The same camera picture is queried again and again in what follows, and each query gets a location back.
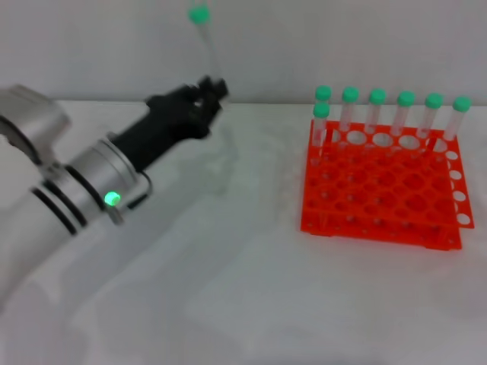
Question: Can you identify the orange test tube rack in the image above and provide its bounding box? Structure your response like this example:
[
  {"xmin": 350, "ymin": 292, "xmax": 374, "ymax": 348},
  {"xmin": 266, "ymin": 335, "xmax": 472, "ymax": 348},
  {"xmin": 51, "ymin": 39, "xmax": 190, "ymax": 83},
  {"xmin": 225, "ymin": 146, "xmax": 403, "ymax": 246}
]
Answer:
[{"xmin": 299, "ymin": 119, "xmax": 476, "ymax": 252}]

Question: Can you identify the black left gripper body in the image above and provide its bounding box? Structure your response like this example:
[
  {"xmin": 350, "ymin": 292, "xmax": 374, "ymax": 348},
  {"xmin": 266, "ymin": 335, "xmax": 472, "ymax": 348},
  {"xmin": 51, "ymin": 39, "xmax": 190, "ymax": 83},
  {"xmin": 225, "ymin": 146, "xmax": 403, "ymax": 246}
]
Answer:
[{"xmin": 109, "ymin": 84, "xmax": 222, "ymax": 173}]

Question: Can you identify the green capped clear test tube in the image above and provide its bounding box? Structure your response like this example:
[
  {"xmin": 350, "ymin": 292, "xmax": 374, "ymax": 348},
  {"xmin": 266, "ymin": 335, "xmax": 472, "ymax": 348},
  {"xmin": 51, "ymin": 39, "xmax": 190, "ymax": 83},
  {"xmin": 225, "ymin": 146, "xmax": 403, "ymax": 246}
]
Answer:
[
  {"xmin": 390, "ymin": 90, "xmax": 416, "ymax": 138},
  {"xmin": 364, "ymin": 88, "xmax": 387, "ymax": 136},
  {"xmin": 416, "ymin": 92, "xmax": 444, "ymax": 141},
  {"xmin": 310, "ymin": 103, "xmax": 331, "ymax": 167},
  {"xmin": 442, "ymin": 96, "xmax": 473, "ymax": 142},
  {"xmin": 314, "ymin": 85, "xmax": 333, "ymax": 110},
  {"xmin": 187, "ymin": 5, "xmax": 226, "ymax": 83},
  {"xmin": 338, "ymin": 86, "xmax": 360, "ymax": 135}
]

